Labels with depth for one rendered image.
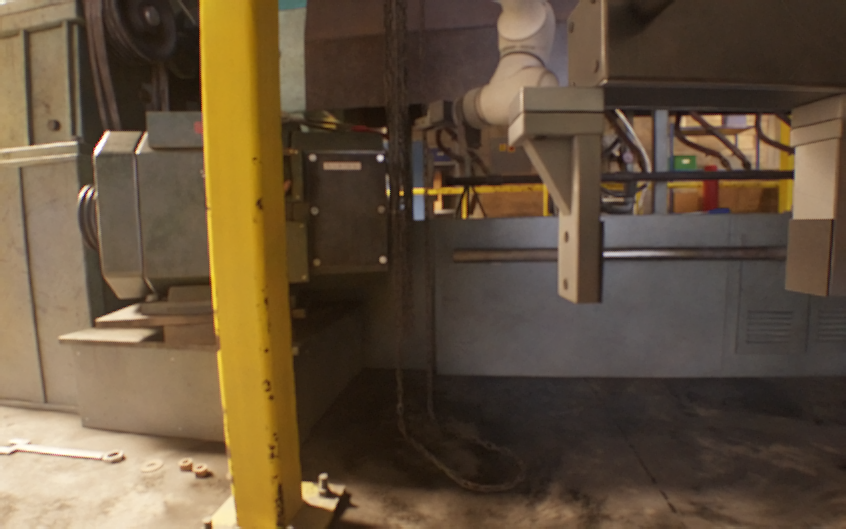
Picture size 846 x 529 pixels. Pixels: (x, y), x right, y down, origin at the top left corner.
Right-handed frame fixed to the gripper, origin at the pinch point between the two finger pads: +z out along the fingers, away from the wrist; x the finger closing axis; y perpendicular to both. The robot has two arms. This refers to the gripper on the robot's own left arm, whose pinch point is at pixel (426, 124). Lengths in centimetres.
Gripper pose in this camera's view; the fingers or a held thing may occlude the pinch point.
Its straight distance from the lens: 115.2
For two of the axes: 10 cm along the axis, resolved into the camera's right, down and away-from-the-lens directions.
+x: -7.6, 0.8, -6.5
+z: -6.5, -0.6, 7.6
